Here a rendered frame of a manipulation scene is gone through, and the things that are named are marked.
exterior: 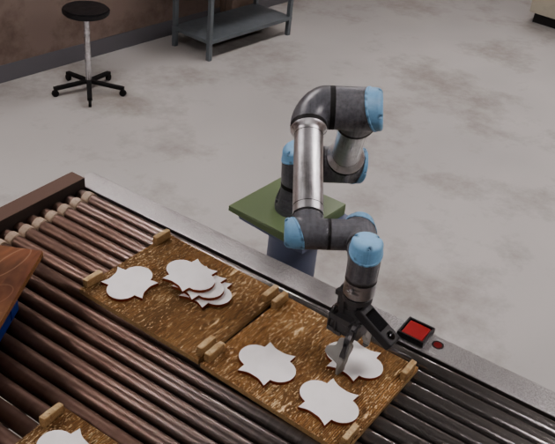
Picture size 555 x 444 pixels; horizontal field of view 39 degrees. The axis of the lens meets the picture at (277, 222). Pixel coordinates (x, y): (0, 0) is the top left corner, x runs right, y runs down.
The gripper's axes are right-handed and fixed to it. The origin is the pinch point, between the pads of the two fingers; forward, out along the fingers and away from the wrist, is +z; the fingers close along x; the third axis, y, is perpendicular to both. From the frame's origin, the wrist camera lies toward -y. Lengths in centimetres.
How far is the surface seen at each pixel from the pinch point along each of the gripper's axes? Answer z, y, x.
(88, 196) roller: 1, 104, -8
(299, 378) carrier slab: 0.3, 6.7, 13.5
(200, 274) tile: -3.0, 48.0, 2.5
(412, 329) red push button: 1.1, -5.0, -21.8
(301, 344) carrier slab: 0.3, 13.1, 3.7
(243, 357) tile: -0.8, 20.6, 17.8
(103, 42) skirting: 83, 354, -243
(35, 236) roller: 2, 99, 17
